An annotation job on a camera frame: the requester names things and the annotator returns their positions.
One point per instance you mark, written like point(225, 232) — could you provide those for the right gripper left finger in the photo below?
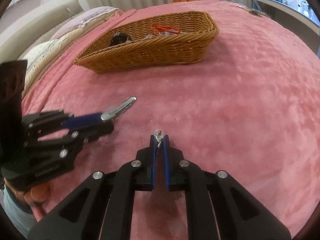
point(101, 207)

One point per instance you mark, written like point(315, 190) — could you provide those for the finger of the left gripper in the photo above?
point(82, 134)
point(85, 120)

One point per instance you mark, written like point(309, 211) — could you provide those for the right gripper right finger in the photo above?
point(218, 206)

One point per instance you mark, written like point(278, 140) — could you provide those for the silver metal hair clip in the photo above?
point(114, 113)

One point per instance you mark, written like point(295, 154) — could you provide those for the silver earring with keyring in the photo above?
point(159, 137)

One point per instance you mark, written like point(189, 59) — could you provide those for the left hand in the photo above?
point(37, 194)

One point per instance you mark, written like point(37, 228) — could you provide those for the beige quilt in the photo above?
point(42, 66)

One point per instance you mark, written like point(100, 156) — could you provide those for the white floral pillow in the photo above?
point(34, 55)

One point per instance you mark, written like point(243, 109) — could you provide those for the beige padded headboard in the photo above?
point(39, 30)

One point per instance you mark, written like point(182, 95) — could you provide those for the pink fleece blanket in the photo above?
point(250, 107)

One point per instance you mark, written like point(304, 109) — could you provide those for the lilac pillow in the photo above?
point(98, 13)

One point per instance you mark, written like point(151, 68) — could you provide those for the brown wicker basket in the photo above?
point(162, 40)

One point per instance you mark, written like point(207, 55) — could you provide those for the items on bed corner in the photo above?
point(254, 12)

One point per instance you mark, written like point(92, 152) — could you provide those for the white desk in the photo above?
point(296, 22)

